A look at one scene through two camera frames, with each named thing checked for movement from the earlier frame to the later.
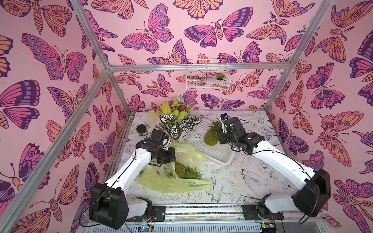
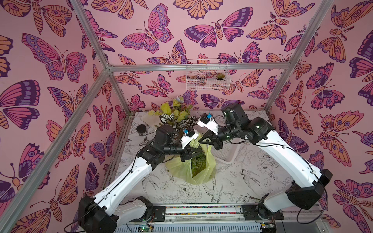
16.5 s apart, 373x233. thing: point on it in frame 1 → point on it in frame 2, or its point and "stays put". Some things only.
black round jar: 142,130 stays put
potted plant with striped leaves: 174,117 stays put
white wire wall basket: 208,80 stays put
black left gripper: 171,156 → 186,152
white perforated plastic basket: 194,138 stays put
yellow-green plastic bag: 179,177 → 183,169
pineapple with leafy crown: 183,172 → 198,163
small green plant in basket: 220,75 stays put
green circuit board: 144,228 stays put
